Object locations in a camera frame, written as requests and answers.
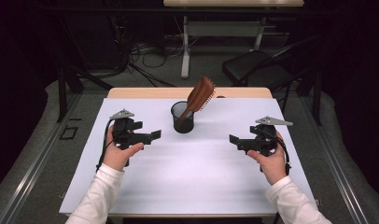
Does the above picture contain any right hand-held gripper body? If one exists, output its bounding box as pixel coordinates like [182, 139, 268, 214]
[254, 116, 294, 157]

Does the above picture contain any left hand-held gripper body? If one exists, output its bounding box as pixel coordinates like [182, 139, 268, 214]
[108, 108, 145, 151]

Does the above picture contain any black mesh pen holder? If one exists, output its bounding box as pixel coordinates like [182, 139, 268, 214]
[170, 100, 195, 134]

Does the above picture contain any wooden hairbrush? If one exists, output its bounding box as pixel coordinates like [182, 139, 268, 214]
[177, 76, 216, 124]

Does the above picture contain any person's right hand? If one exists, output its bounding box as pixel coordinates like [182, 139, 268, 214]
[246, 132, 288, 186]

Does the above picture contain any person's left hand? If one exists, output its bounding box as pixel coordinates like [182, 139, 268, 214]
[103, 125, 145, 172]

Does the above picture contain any wooden table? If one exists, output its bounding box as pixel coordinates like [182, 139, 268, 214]
[106, 87, 274, 100]

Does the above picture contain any white table cover sheet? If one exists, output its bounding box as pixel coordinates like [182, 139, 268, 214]
[59, 97, 317, 216]

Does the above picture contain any black chair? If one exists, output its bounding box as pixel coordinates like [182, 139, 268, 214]
[221, 35, 322, 116]

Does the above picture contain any black metal stand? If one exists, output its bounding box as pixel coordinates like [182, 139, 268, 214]
[55, 15, 115, 124]

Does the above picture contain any white metal-framed desk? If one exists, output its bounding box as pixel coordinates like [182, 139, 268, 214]
[162, 0, 305, 79]

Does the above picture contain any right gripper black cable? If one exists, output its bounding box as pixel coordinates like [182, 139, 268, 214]
[275, 136, 292, 176]

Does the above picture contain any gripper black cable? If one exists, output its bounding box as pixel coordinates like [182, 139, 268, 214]
[275, 136, 292, 176]
[95, 119, 116, 173]

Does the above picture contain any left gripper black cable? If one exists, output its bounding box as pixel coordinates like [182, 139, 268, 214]
[95, 119, 116, 173]

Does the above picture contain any bundle of floor cables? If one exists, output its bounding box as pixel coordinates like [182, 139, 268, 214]
[116, 18, 186, 88]

